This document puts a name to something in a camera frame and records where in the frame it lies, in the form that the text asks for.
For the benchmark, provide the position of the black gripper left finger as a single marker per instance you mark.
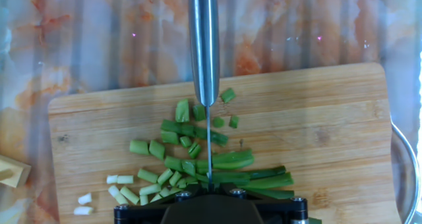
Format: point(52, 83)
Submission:
point(141, 214)

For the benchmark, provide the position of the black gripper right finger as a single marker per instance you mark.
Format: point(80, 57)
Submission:
point(283, 214)

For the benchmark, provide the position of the uncut green garlic stalks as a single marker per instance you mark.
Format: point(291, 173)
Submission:
point(270, 182)

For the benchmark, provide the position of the bamboo cutting board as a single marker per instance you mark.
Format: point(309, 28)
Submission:
point(296, 118)

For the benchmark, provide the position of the steel cleaver knife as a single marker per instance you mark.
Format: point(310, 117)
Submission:
point(204, 52)

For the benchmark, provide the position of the cut green garlic piece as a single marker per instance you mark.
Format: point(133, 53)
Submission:
point(175, 190)
point(187, 130)
point(165, 176)
point(147, 176)
point(165, 192)
point(150, 189)
point(120, 179)
point(192, 180)
point(234, 122)
point(182, 110)
point(130, 195)
point(157, 150)
point(139, 147)
point(144, 200)
point(175, 178)
point(218, 139)
point(181, 183)
point(185, 141)
point(156, 198)
point(194, 150)
point(228, 95)
point(218, 122)
point(189, 168)
point(170, 126)
point(116, 193)
point(199, 112)
point(173, 163)
point(169, 137)

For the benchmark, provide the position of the cut white garlic piece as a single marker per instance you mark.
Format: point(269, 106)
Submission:
point(84, 199)
point(83, 211)

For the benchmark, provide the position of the clear glass dish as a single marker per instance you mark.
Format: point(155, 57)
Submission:
point(407, 178)

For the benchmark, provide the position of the wooden peg rack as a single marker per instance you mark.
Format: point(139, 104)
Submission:
point(11, 171)

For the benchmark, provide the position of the marble pattern table mat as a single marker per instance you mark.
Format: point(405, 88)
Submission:
point(99, 36)

